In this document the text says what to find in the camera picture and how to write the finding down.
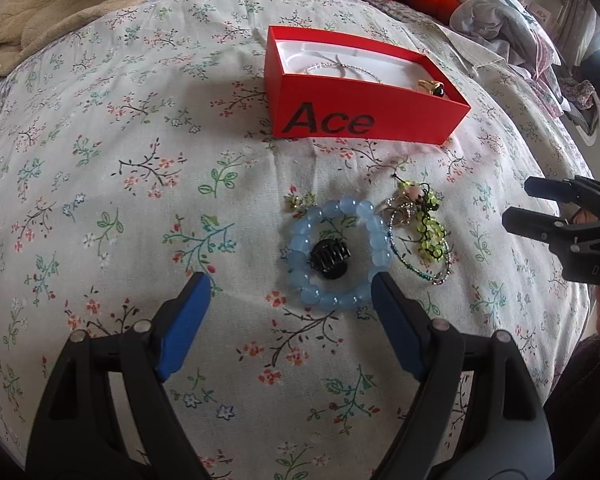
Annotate green bead necklace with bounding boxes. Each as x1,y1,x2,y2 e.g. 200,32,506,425
392,173,451,264

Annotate gold ring with stone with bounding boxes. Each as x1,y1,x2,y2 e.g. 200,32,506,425
416,78,448,99

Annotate thin green beaded bracelet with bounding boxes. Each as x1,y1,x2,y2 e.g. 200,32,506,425
386,199,454,286

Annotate blue bead bracelet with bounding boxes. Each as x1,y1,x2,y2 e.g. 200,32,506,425
286,195,394,309

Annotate black hair claw clip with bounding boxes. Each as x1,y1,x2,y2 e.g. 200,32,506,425
310,238,351,281

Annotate clear crystal bead bracelet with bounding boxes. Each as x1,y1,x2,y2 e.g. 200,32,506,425
304,58,384,85

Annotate crumpled grey clothes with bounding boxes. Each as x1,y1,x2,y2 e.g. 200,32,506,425
450,0,564,118

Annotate red Ace box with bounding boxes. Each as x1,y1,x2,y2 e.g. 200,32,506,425
264,26,470,145

